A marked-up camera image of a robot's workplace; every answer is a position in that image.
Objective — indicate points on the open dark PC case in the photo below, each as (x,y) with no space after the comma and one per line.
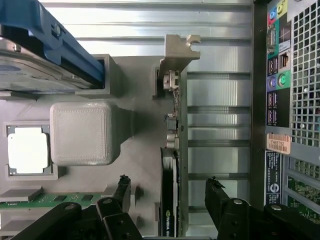
(260,100)

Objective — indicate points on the hard disk in blue carrier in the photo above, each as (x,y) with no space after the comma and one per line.
(70,37)

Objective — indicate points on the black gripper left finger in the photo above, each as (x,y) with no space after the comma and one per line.
(65,220)

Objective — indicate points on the grey printed parts rack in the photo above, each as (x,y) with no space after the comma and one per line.
(80,132)

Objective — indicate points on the silver CPU chip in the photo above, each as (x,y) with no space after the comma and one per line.
(27,150)

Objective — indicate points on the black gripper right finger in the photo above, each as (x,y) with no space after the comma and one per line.
(235,220)

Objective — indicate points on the green loose RAM stick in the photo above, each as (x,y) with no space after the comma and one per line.
(50,201)

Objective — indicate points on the orange barcode sticker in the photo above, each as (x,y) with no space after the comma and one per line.
(278,143)

